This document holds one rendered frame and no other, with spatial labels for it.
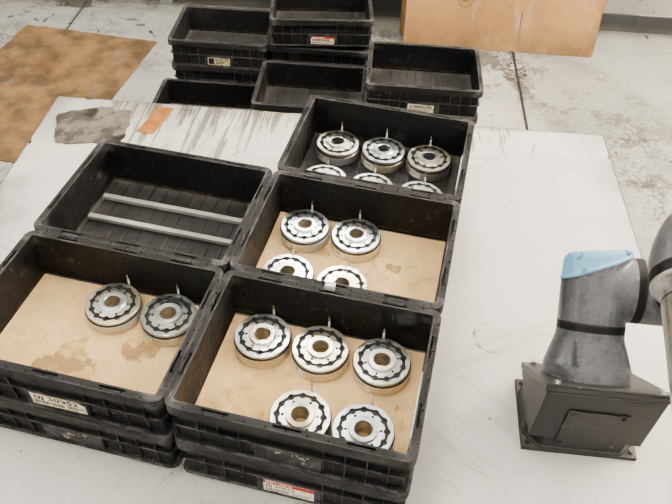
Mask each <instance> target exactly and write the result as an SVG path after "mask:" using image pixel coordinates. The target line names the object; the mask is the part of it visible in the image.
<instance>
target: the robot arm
mask: <svg viewBox="0 0 672 504"><path fill-rule="evenodd" d="M634 256H635V255H634V253H633V250H631V249H618V250H585V251H572V252H569V253H568V254H567V255H566V256H565V257H564V260H563V267H562V274H561V275H560V279H561V282H560V292H559V303H558V312H557V323H556V330H555V333H554V336H553V338H552V340H551V342H550V344H549V347H548V349H547V351H546V353H545V355H544V358H543V361H542V370H541V371H542V373H544V374H546V375H548V376H551V377H554V378H557V379H561V380H565V381H569V382H574V383H580V384H586V385H594V386H604V387H626V386H630V385H631V379H632V370H631V366H630V361H629V357H628V353H627V348H626V344H625V330H626V323H632V324H643V325H653V326H663V334H664V344H665V353H666V363H667V372H668V382H669V391H670V401H671V410H672V212H671V213H670V214H669V216H668V217H667V218H666V219H665V220H664V222H663V223H662V225H661V227H660V228H659V230H658V232H657V234H656V236H655V238H654V241H653V243H652V246H651V250H650V254H649V259H644V258H634Z"/></svg>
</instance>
